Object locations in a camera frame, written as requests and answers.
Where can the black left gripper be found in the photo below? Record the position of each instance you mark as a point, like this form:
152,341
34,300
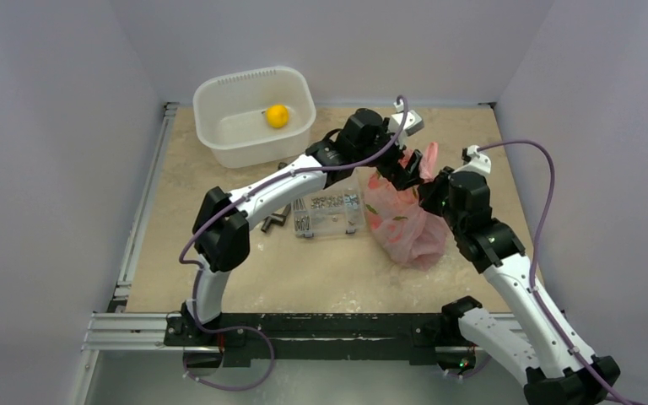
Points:
402,178

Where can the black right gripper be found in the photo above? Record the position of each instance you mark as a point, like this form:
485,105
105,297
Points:
433,190

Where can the pink plastic bag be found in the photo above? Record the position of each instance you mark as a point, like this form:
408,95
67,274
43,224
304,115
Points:
409,235

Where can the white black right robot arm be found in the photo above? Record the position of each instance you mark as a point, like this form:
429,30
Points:
551,362

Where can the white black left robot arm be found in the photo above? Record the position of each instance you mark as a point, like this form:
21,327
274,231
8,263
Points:
220,239

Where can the yellow fake lemon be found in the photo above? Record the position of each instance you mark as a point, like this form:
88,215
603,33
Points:
277,116

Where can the clear plastic screw organizer box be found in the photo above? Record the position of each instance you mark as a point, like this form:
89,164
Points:
337,210

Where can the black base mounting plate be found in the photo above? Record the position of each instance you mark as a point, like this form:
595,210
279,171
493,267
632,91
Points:
235,339

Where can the white plastic basin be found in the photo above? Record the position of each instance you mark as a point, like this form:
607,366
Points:
229,116

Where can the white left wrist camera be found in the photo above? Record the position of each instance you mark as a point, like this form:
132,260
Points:
412,122

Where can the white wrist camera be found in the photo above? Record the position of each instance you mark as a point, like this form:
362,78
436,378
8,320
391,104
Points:
475,161
412,122

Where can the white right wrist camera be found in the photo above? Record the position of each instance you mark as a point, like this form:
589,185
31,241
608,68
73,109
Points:
475,161

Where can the dark metal T-handle tool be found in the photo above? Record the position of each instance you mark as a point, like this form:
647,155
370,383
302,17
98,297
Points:
278,219

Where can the aluminium extrusion frame rail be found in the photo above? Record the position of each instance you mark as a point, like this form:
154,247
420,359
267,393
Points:
125,331

